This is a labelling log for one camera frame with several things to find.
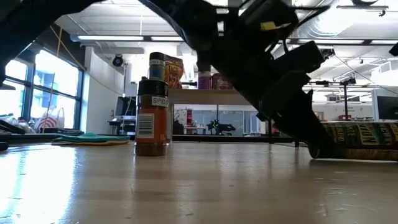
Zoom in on teal label jar black lid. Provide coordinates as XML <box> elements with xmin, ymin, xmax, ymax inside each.
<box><xmin>149</xmin><ymin>52</ymin><xmax>167</xmax><ymax>81</ymax></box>

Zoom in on dark background screen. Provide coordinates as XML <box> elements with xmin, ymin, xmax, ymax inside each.
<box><xmin>115</xmin><ymin>96</ymin><xmax>137</xmax><ymax>118</ymax></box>

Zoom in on window with dark frame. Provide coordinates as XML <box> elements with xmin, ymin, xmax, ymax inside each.
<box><xmin>0</xmin><ymin>49</ymin><xmax>82</xmax><ymax>130</ymax></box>

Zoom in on black background rig frame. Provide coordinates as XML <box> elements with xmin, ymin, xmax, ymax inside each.
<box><xmin>306</xmin><ymin>77</ymin><xmax>358</xmax><ymax>123</ymax></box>

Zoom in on orange seasoning packet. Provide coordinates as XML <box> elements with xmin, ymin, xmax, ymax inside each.
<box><xmin>164</xmin><ymin>55</ymin><xmax>185</xmax><ymax>90</ymax></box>

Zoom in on red spice tin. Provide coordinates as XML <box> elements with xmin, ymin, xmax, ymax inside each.
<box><xmin>211</xmin><ymin>73</ymin><xmax>233</xmax><ymax>90</ymax></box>

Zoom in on dark computer monitor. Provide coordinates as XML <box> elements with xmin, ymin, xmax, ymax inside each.
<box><xmin>376</xmin><ymin>95</ymin><xmax>398</xmax><ymax>121</ymax></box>

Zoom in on orange spice jar black lid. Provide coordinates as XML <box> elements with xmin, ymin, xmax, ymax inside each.
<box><xmin>134</xmin><ymin>79</ymin><xmax>170</xmax><ymax>157</ymax></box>

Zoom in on teal cloth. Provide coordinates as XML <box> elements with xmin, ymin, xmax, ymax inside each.
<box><xmin>51</xmin><ymin>133</ymin><xmax>131</xmax><ymax>146</ymax></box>

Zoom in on white bag red rings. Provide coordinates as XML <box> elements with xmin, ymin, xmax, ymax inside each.
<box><xmin>34</xmin><ymin>107</ymin><xmax>66</xmax><ymax>133</ymax></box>

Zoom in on chili onion jar yellow lid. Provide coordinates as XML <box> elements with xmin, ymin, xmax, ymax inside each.
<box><xmin>322</xmin><ymin>121</ymin><xmax>398</xmax><ymax>162</ymax></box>

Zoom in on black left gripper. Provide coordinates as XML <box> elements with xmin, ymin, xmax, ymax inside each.
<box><xmin>198</xmin><ymin>18</ymin><xmax>343</xmax><ymax>159</ymax></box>

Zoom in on wooden shelf black legs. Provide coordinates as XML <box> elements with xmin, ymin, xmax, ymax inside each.
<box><xmin>167</xmin><ymin>88</ymin><xmax>300</xmax><ymax>147</ymax></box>

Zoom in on background robot green light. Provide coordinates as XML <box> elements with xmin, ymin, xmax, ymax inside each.
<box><xmin>206</xmin><ymin>119</ymin><xmax>236</xmax><ymax>136</ymax></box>

